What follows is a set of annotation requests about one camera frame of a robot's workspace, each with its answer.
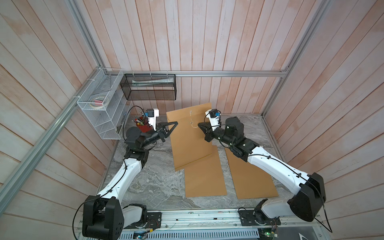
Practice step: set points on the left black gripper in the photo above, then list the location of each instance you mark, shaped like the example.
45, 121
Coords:
163, 132

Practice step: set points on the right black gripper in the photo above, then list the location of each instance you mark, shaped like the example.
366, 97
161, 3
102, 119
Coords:
205, 127

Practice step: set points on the brown kraft file bag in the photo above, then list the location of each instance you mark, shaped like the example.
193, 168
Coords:
187, 139

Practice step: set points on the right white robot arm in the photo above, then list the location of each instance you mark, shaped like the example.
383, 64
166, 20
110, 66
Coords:
308, 190

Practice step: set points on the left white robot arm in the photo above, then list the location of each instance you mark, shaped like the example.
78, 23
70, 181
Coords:
104, 218

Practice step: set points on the middle brown file bag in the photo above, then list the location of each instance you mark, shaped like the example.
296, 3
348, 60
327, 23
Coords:
204, 177

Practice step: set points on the right brown file bag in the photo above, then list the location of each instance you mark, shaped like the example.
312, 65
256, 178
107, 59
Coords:
250, 181

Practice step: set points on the red metal pencil bucket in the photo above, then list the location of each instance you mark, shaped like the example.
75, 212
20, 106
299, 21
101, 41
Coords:
143, 124

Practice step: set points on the tape roll on shelf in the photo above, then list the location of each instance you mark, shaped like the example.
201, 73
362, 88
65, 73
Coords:
99, 102

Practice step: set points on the black mesh wall basket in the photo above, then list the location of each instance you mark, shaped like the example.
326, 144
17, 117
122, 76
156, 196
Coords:
149, 87

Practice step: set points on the horizontal aluminium wall rail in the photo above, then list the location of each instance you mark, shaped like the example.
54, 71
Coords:
187, 74

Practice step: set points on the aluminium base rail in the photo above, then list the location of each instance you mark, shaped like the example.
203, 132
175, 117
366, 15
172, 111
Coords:
217, 224

